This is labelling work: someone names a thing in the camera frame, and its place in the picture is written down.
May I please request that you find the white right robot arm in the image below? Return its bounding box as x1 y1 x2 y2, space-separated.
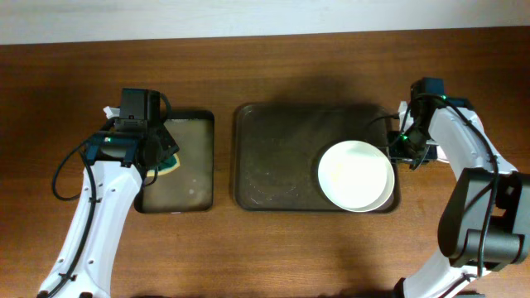
388 78 529 297

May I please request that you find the small black water tray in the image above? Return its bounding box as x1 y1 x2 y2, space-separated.
133 110 214 214

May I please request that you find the white deep plate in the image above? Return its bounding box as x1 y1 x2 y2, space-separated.
317 141 396 213

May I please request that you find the pinkish white plate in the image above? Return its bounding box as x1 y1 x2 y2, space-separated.
427 140 449 163

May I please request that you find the green and yellow sponge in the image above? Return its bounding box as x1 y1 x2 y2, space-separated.
157 153 181 175

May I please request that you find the large dark serving tray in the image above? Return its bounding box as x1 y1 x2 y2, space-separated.
232 103 390 213

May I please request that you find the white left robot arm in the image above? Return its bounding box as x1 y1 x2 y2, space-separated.
37 88 179 297

